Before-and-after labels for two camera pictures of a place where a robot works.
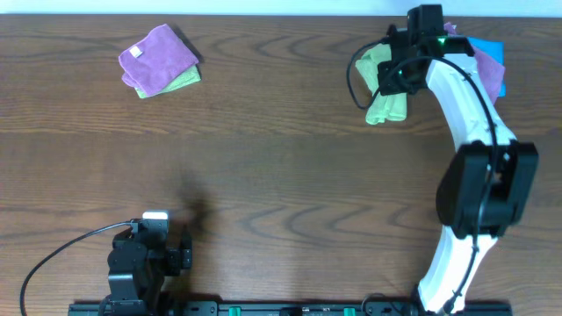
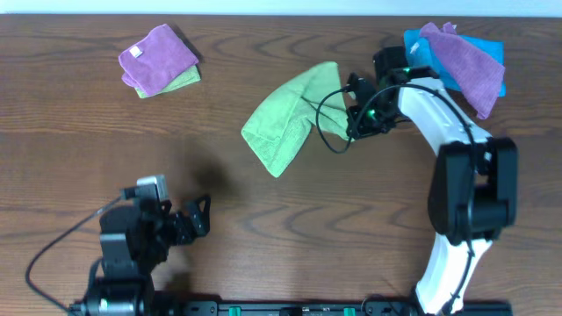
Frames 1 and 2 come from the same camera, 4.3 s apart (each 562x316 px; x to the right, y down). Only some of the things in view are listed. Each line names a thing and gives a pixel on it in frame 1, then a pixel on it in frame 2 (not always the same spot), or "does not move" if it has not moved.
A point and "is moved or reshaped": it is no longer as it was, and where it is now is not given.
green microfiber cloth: x=382 y=108 is moved or reshaped
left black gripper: x=185 y=254 -> x=179 y=226
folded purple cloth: x=156 y=61 does not move
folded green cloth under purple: x=191 y=76 does not move
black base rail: x=422 y=308 does not move
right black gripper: x=392 y=79 -> x=358 y=106
